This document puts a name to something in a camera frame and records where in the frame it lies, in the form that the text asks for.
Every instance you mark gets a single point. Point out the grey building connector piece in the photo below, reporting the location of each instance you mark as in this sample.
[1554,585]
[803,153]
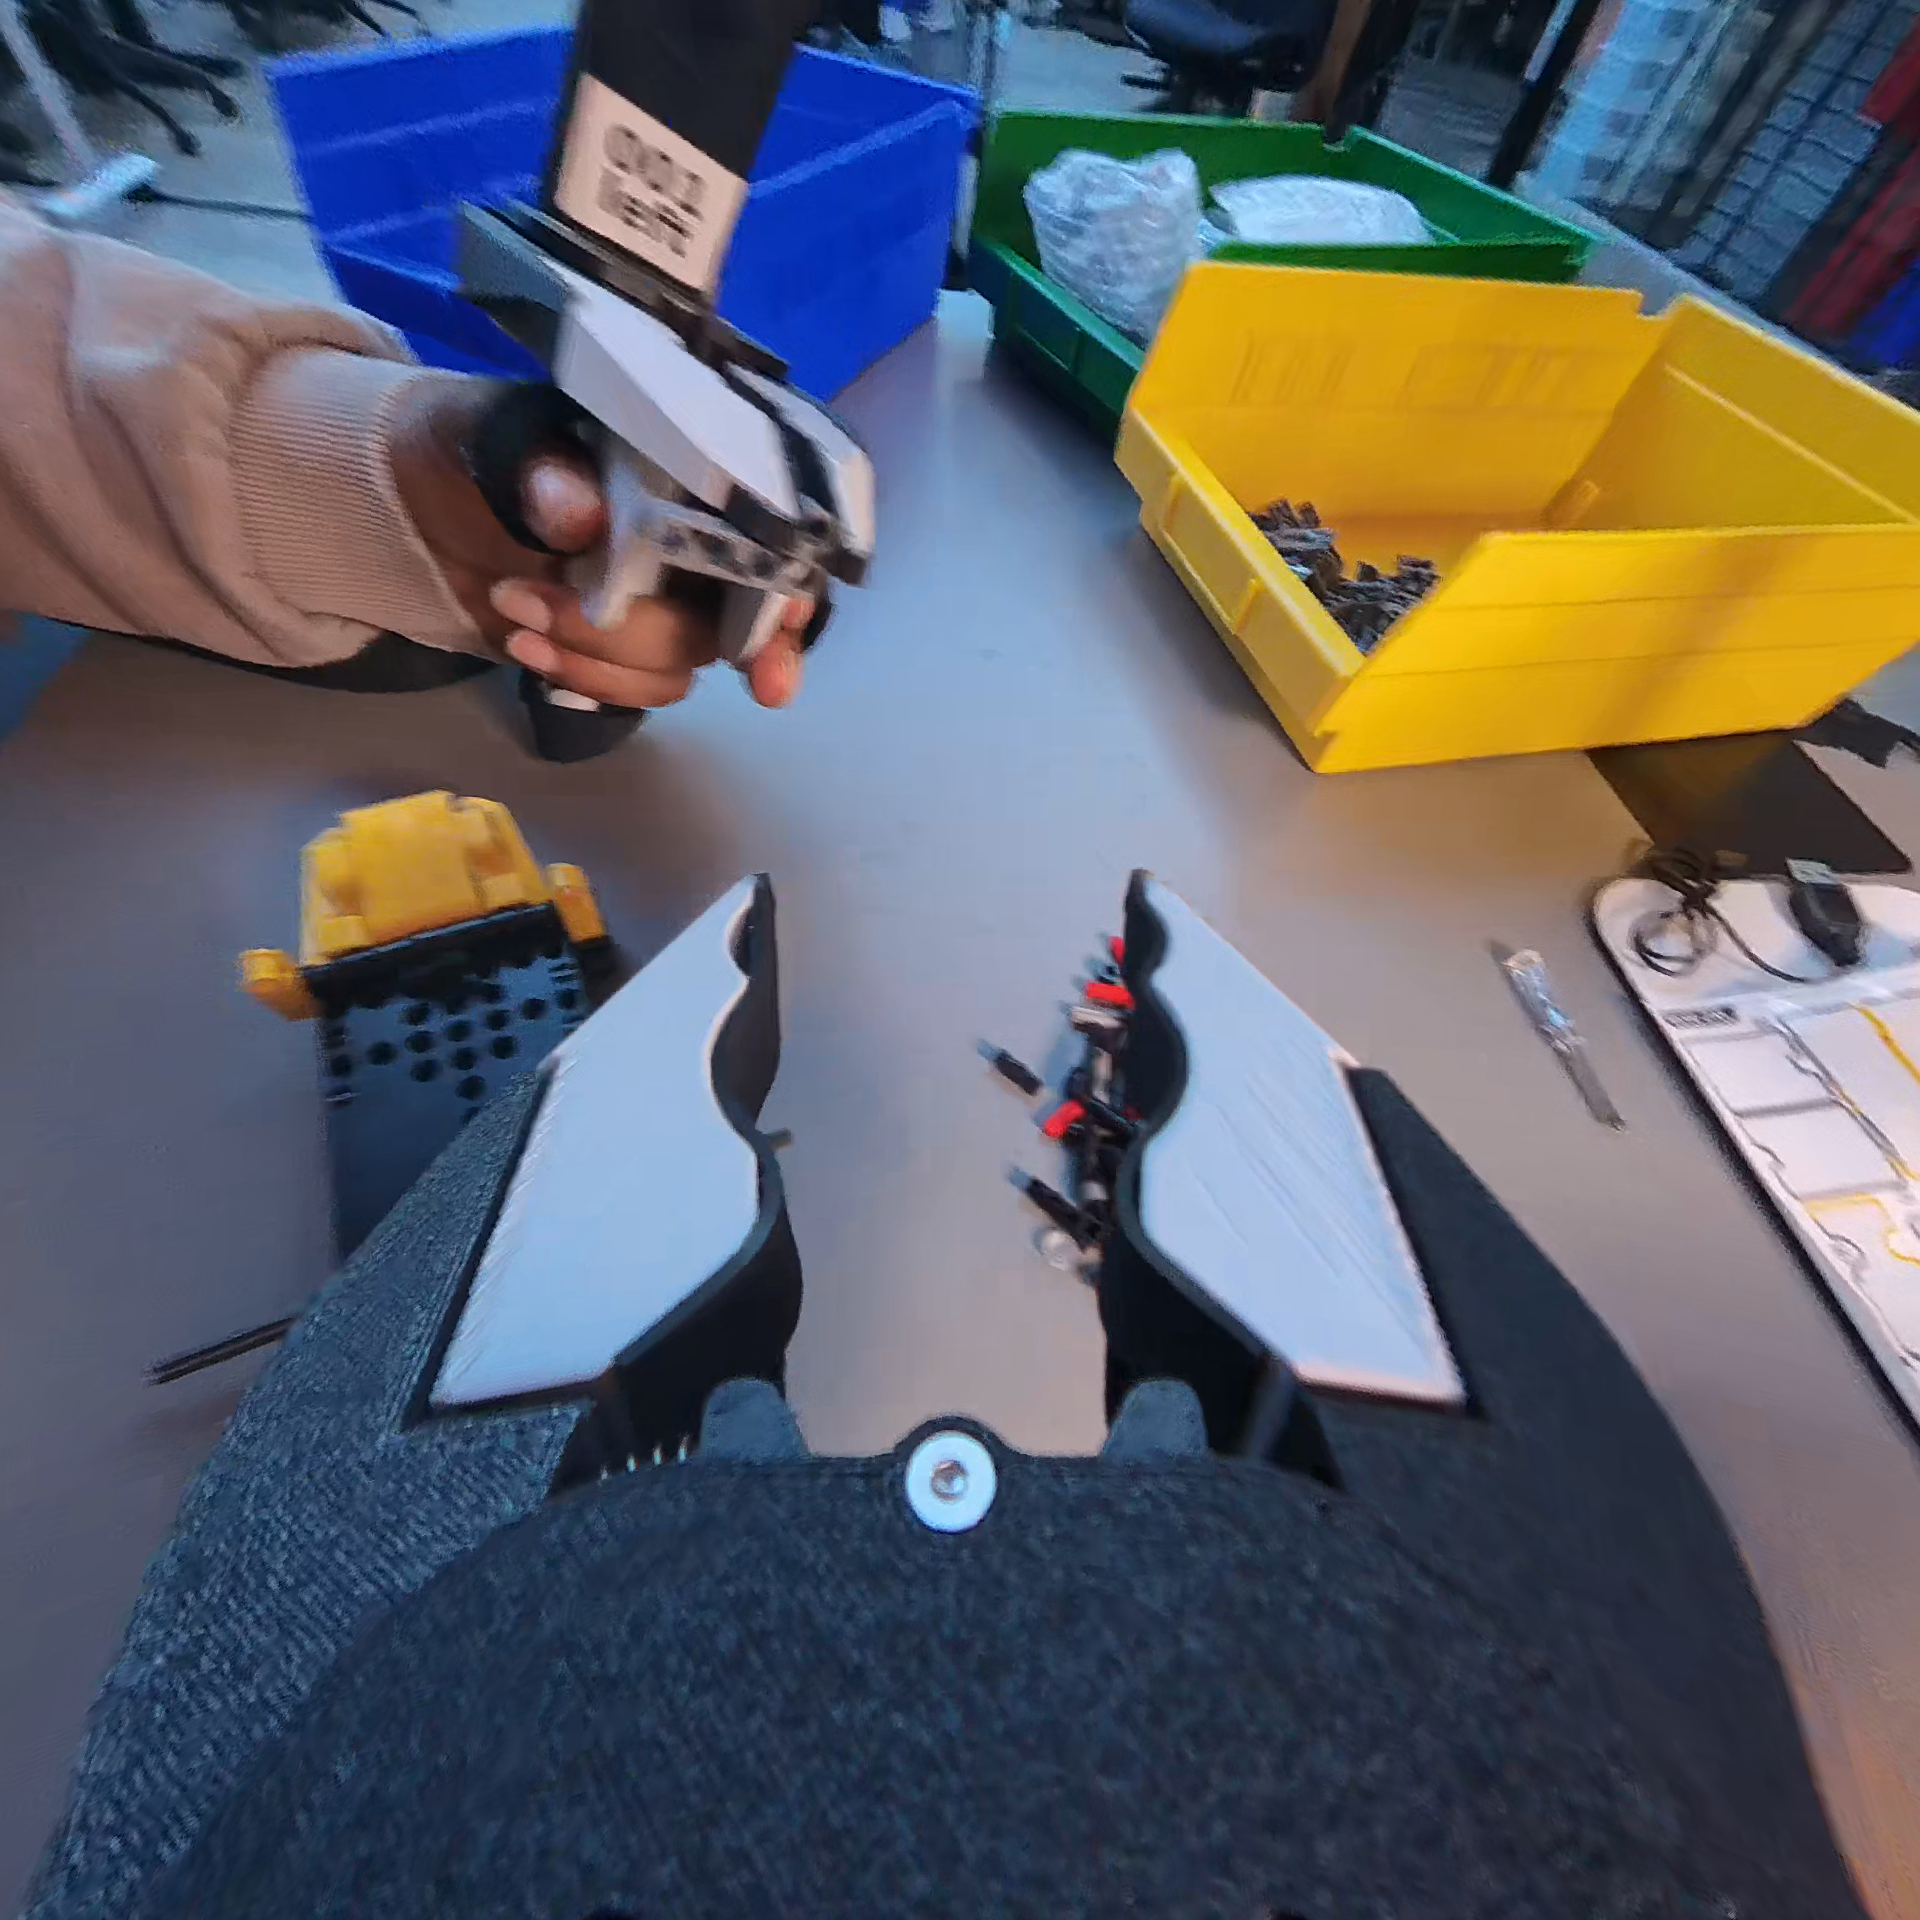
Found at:
[720,548]

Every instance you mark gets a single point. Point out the blue plastic bin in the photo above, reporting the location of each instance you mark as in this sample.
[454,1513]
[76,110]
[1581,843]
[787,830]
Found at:
[870,226]

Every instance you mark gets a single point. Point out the yellow plastic bin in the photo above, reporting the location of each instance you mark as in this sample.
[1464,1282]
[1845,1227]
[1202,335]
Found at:
[1576,661]

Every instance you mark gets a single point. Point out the white printed mat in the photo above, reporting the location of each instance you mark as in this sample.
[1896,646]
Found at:
[1800,1109]

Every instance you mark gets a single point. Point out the grey desk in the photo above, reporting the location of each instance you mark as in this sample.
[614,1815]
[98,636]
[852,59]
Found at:
[932,751]

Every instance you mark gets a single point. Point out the yellow black toy robot body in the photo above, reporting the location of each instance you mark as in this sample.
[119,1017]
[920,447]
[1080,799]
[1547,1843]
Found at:
[421,1050]

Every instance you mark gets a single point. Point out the heap of black building parts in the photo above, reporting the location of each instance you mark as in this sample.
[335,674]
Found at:
[1349,587]

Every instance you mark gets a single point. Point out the grey drawer rack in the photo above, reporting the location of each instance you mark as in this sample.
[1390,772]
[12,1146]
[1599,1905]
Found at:
[1694,149]

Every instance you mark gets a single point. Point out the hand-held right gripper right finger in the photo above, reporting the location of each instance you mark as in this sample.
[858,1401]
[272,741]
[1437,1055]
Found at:
[1290,1202]

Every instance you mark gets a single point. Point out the person's left hand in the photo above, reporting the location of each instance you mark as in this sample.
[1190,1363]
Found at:
[599,653]

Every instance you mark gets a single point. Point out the crumpled clear plastic bag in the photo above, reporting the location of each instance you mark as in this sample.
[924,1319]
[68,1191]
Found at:
[1119,242]

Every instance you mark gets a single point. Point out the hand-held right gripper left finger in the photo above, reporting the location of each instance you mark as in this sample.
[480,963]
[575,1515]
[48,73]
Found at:
[629,1202]

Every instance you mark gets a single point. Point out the black desk mat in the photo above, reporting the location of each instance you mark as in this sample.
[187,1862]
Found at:
[1741,804]

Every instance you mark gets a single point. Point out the pile of small building parts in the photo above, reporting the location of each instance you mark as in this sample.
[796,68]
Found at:
[1090,1119]

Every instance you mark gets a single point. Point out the flat clear plastic bag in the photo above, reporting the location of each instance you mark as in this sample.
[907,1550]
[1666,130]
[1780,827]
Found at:
[1320,212]

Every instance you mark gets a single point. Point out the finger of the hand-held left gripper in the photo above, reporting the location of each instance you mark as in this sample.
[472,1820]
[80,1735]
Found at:
[839,482]
[675,406]

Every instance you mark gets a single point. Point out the green plastic bin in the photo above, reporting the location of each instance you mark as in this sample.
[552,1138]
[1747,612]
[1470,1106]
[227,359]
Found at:
[1050,339]

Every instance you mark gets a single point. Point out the black office chair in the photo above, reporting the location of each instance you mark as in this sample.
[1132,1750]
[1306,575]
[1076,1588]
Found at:
[1202,30]

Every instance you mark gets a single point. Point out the person's left forearm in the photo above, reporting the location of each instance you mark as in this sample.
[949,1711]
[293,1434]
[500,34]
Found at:
[195,452]

